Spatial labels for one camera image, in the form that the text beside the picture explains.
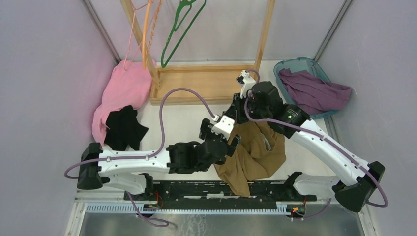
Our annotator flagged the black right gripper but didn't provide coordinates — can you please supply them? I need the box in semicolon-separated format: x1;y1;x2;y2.
223;91;270;124

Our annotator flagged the tan brown pleated skirt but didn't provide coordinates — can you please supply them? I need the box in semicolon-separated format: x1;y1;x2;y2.
214;121;286;197

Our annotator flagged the orange wavy hanger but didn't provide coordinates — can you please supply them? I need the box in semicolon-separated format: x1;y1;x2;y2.
140;0;163;68

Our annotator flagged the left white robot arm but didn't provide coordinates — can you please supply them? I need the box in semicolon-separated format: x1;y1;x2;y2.
77;117;241;200

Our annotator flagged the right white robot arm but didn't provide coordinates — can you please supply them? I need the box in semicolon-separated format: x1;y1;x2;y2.
216;82;388;212

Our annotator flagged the green hanger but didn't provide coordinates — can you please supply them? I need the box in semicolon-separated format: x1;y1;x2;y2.
160;0;207;68

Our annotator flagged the pink thin hanger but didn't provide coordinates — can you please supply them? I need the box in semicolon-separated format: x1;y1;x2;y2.
120;0;147;71

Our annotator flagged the teal plastic bin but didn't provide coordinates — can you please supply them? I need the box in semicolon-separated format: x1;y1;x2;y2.
273;57;352;119

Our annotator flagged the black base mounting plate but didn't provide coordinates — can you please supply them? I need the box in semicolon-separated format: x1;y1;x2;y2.
132;180;317;210

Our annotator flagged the wooden clothes rack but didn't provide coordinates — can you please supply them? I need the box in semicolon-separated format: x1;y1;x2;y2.
134;0;275;105

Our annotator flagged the purple garment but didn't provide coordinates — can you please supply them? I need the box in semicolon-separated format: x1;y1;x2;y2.
278;69;353;115

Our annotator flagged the black garment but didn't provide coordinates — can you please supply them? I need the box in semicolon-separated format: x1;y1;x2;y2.
104;105;149;151

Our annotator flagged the pink garment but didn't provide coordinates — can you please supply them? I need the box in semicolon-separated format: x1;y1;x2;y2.
92;60;152;144

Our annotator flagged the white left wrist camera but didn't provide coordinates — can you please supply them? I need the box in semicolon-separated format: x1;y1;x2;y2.
211;115;235;140

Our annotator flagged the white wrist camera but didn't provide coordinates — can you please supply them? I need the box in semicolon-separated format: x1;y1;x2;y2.
236;69;259;99
211;115;235;140

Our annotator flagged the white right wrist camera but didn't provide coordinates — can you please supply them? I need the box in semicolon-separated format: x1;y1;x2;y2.
236;69;259;99

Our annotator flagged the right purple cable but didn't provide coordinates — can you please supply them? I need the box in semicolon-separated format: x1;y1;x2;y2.
244;69;389;208

